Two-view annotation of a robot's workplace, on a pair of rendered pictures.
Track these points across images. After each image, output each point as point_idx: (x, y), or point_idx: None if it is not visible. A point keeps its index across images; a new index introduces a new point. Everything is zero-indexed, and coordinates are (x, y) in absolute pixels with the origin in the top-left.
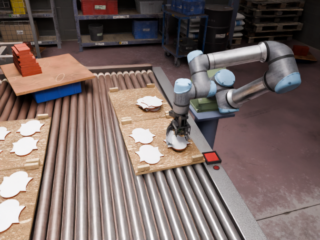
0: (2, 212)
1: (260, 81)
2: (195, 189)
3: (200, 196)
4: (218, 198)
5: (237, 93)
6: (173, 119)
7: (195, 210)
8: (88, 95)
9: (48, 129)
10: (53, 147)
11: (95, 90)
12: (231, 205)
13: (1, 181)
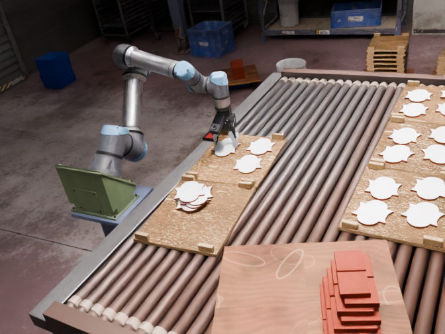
0: (406, 137)
1: (140, 83)
2: (252, 126)
3: (255, 120)
4: (245, 116)
5: (138, 117)
6: (226, 120)
7: (267, 115)
8: None
9: (347, 206)
10: (349, 187)
11: None
12: (242, 112)
13: (409, 161)
